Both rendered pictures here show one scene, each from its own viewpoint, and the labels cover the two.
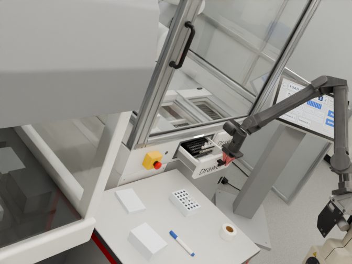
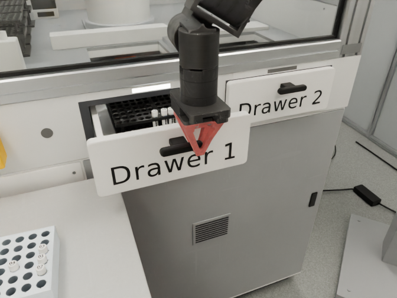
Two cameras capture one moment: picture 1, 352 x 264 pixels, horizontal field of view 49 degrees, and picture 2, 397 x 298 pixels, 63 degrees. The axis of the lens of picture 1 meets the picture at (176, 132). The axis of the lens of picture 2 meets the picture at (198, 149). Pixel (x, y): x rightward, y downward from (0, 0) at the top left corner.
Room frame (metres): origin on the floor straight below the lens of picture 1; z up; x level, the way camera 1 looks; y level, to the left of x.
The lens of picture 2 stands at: (1.31, -0.56, 1.20)
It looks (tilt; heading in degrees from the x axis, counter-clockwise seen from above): 33 degrees down; 35
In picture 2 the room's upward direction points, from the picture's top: straight up
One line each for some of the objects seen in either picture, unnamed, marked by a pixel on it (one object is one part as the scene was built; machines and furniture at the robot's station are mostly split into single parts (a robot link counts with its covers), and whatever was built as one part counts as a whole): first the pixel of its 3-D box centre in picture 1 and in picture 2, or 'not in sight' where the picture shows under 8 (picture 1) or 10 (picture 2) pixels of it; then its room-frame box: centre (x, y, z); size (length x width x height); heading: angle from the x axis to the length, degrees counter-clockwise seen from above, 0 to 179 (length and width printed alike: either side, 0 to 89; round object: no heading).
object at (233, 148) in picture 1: (234, 146); (198, 87); (1.69, -0.29, 1.01); 0.10 x 0.07 x 0.07; 56
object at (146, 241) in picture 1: (146, 241); not in sight; (1.09, -0.07, 0.79); 0.13 x 0.09 x 0.05; 61
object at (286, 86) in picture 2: not in sight; (289, 87); (2.02, -0.32, 0.91); 0.07 x 0.04 x 0.01; 146
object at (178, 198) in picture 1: (185, 202); (26, 269); (1.42, -0.17, 0.78); 0.12 x 0.08 x 0.04; 53
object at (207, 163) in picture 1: (214, 163); (175, 152); (1.69, -0.25, 0.87); 0.29 x 0.02 x 0.11; 146
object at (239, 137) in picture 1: (239, 135); (197, 45); (1.70, -0.29, 1.07); 0.07 x 0.06 x 0.07; 50
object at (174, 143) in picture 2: (220, 162); (179, 144); (1.67, -0.27, 0.91); 0.07 x 0.04 x 0.01; 146
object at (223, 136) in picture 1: (229, 138); (280, 96); (2.03, -0.30, 0.87); 0.29 x 0.02 x 0.11; 146
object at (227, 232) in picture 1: (227, 232); not in sight; (1.35, -0.39, 0.78); 0.07 x 0.07 x 0.04
